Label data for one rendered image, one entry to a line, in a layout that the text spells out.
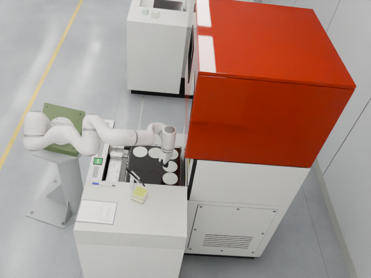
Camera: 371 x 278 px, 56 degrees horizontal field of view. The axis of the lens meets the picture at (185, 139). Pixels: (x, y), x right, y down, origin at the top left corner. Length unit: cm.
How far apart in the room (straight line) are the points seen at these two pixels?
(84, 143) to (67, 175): 88
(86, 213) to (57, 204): 125
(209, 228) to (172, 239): 63
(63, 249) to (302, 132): 208
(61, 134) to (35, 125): 19
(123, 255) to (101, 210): 32
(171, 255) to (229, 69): 116
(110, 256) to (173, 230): 45
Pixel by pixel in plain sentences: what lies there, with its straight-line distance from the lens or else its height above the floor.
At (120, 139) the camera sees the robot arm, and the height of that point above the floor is 139.
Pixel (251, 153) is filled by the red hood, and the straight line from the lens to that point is 198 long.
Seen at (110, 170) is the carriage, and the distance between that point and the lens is 235.
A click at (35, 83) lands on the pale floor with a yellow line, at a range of 463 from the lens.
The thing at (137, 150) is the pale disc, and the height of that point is 90.
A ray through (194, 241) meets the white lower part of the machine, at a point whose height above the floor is 29.
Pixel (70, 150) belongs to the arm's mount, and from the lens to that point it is 251.
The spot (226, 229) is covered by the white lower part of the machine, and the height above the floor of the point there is 49.
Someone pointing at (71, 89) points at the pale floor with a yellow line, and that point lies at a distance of 445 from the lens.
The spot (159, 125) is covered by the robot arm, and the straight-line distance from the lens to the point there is 208.
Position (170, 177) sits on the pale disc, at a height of 90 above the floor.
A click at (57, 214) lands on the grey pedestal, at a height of 1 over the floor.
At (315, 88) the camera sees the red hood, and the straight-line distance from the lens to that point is 175.
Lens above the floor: 270
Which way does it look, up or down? 45 degrees down
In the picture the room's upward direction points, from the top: 9 degrees clockwise
